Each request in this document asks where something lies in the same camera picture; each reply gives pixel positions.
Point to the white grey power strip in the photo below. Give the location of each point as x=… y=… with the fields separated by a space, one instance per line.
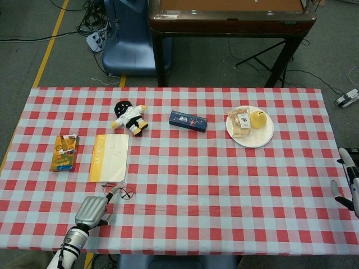
x=347 y=98

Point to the yellow white notebook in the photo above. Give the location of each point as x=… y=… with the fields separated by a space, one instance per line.
x=112 y=159

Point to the yellow pear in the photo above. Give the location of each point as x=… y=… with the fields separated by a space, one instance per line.
x=258 y=120

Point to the white round plate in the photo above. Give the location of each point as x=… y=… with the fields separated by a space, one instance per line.
x=258 y=137

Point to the plush doll black head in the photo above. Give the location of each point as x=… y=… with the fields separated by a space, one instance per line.
x=130 y=116

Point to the dark brown wooden table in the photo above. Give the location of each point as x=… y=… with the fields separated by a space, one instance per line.
x=232 y=25

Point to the red white checkered tablecloth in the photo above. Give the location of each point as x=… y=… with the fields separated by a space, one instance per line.
x=182 y=182

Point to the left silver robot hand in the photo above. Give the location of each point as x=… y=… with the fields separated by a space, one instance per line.
x=91 y=211

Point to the packaged pastry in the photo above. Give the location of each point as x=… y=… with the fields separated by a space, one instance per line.
x=239 y=123

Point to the blue plastic chair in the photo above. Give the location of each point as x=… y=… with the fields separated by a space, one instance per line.
x=129 y=50

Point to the dark blue pencil box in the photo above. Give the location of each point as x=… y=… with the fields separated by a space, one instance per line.
x=188 y=120

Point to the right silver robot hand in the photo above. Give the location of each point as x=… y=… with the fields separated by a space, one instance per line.
x=355 y=190

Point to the white power strip with plugs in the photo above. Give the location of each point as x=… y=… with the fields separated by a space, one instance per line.
x=94 y=40

